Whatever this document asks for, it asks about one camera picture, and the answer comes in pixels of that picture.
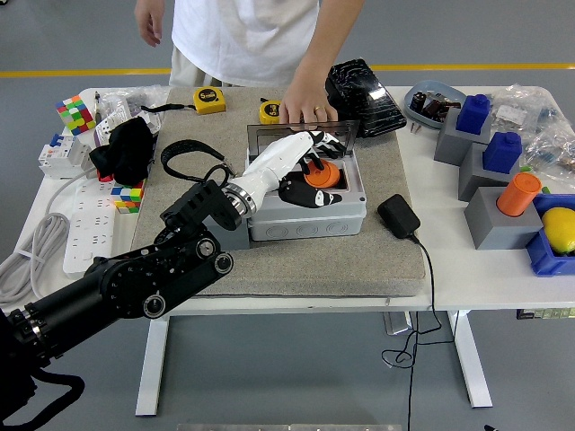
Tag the person's left hand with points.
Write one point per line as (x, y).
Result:
(307, 103)

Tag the black cloth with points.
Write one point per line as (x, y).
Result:
(126, 152)

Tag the blue plastic block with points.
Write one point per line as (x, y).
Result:
(474, 114)
(503, 155)

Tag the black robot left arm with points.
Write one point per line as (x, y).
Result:
(135, 278)

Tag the light blue oval tray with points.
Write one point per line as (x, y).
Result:
(415, 114)

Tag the person's right forearm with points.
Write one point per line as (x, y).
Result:
(144, 4)

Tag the orange cylinder battery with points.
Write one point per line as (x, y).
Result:
(328, 178)
(516, 195)

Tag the black power adapter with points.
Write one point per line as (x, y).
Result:
(397, 215)

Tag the brown capacitor in tray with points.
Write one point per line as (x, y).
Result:
(435, 110)

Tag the black glossy case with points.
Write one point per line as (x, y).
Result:
(377, 103)

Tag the thin metal pen tool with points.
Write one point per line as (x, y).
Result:
(96, 104)

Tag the black capacitor in tray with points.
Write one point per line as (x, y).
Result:
(420, 99)

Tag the yellow lemon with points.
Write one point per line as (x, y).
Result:
(559, 229)

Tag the person's right hand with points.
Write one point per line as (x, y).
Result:
(148, 27)

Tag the silver box under table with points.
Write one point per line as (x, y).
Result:
(397, 322)

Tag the grey plastic junction box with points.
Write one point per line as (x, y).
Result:
(310, 224)

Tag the smoked clear hinged box lid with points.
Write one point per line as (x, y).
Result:
(269, 128)

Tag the grey block with round hole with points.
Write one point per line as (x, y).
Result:
(240, 238)

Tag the multicolour puzzle cube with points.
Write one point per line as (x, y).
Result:
(75, 114)
(128, 197)

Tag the grey-brown table mat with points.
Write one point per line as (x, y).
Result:
(314, 269)

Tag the white table leg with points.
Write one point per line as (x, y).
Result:
(469, 359)
(153, 363)

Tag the white circuit breaker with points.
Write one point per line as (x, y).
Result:
(58, 157)

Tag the clear bag of small parts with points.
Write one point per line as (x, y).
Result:
(135, 96)

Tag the blue plastic bin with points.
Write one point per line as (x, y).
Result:
(543, 258)

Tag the white socket purple package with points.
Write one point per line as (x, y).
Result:
(108, 128)

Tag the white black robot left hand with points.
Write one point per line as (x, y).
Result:
(278, 157)

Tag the white power strip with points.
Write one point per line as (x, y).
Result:
(90, 224)

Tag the person's left forearm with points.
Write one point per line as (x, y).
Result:
(328, 40)

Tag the grey block holder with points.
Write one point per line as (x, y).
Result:
(449, 143)
(471, 175)
(498, 231)

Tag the person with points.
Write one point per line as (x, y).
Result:
(242, 40)

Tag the small green piece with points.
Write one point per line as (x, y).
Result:
(545, 190)

